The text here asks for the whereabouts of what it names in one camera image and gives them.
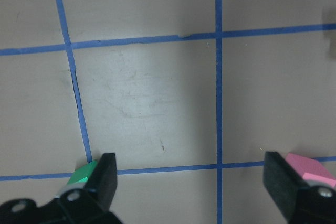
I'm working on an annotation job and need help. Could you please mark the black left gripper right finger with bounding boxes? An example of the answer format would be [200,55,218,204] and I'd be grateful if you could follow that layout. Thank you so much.
[263,151,335,223]

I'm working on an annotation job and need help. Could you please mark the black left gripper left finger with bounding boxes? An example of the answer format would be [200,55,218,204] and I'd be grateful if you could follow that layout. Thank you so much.
[1,153,122,223]

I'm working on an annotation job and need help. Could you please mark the pink cube near arm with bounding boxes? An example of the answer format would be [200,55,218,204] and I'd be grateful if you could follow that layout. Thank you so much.
[285,153,335,189]

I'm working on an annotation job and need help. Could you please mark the green cube centre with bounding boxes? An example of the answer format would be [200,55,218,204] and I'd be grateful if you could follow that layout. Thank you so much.
[67,161,98,185]

